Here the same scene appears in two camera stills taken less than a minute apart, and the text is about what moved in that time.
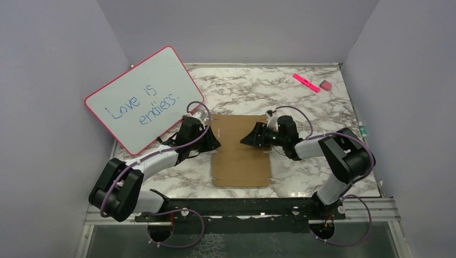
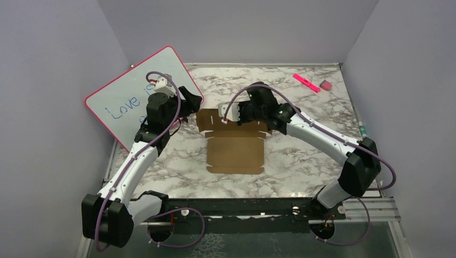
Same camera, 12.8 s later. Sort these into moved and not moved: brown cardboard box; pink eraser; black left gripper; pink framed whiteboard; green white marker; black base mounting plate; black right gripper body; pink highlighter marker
Moved: black left gripper; brown cardboard box; black right gripper body
Not moved: pink eraser; pink framed whiteboard; black base mounting plate; pink highlighter marker; green white marker
